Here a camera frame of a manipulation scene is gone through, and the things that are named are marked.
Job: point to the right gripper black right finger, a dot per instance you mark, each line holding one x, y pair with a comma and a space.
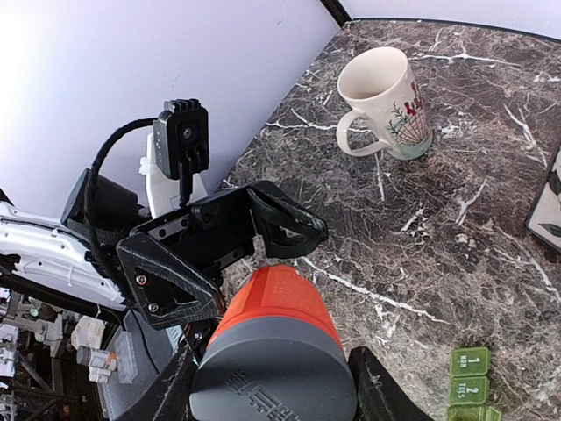
379, 396

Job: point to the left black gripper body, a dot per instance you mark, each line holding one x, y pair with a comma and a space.
210, 234

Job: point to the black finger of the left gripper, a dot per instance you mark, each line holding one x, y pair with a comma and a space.
167, 290
288, 229

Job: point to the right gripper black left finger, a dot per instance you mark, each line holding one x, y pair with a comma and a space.
167, 399

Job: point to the green pill organizer box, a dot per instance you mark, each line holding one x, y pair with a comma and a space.
469, 386

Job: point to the red pill bottle grey lid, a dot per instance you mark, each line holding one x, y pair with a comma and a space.
275, 355

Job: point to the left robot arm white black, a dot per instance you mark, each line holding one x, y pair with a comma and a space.
108, 254

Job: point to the clear plastic case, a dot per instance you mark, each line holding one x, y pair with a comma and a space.
127, 367

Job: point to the white bottles on shelf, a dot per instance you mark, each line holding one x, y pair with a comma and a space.
86, 338

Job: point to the cream ceramic mug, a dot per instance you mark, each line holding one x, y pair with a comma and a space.
380, 87

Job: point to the floral square coaster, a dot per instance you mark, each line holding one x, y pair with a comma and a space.
543, 221

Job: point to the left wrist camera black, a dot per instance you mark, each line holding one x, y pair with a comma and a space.
177, 151

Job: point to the black left frame post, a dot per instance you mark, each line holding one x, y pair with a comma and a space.
337, 11

